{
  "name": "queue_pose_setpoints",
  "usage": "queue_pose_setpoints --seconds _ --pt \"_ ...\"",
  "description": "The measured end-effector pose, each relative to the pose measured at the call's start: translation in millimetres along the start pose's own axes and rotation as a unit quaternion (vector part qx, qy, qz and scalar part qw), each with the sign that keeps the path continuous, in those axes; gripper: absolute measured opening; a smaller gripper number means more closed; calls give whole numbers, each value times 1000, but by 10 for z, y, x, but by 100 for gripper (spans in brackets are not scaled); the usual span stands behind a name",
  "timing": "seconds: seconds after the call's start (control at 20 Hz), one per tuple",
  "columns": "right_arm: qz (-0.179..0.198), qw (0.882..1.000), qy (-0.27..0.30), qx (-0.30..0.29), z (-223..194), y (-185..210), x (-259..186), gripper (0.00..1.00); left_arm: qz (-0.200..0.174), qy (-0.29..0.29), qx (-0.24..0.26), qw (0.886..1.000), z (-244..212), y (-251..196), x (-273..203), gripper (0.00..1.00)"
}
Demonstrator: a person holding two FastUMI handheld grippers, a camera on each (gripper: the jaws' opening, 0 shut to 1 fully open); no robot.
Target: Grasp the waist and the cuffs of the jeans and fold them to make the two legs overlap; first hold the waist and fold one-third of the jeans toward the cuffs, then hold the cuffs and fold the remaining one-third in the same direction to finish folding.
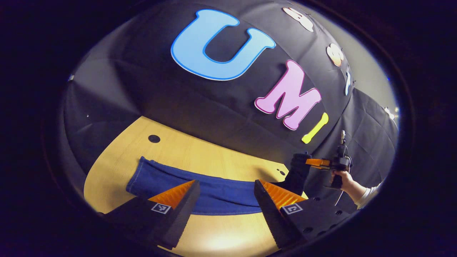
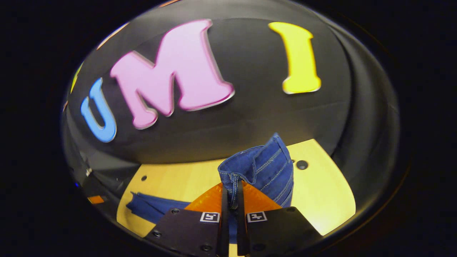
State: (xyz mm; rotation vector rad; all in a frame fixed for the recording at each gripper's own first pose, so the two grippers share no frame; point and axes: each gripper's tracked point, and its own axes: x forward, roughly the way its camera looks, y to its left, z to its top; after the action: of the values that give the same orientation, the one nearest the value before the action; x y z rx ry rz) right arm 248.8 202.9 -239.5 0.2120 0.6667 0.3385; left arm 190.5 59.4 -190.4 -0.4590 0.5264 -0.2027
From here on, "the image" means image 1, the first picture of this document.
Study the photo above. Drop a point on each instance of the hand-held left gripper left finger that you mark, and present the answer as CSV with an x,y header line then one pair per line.
x,y
180,210

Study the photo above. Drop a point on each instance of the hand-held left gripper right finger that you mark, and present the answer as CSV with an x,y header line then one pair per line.
x,y
269,214

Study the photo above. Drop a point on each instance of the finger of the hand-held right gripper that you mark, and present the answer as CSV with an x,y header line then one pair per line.
x,y
298,175

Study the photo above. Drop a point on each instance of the blue jeans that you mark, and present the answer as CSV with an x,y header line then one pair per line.
x,y
221,192

